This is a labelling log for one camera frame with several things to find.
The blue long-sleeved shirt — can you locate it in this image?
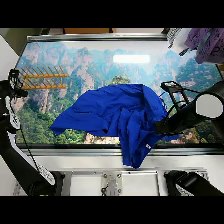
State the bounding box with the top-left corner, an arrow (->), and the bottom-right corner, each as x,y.
49,83 -> 179,170

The wooden rack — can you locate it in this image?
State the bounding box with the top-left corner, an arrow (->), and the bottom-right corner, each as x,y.
20,65 -> 69,92

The purple garment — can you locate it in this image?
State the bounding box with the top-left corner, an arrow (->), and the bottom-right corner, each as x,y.
184,28 -> 224,65

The silver frame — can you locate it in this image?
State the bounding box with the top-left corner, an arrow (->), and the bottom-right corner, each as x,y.
13,33 -> 224,197

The black cable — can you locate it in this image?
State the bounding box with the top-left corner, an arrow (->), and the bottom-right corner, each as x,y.
19,126 -> 39,169

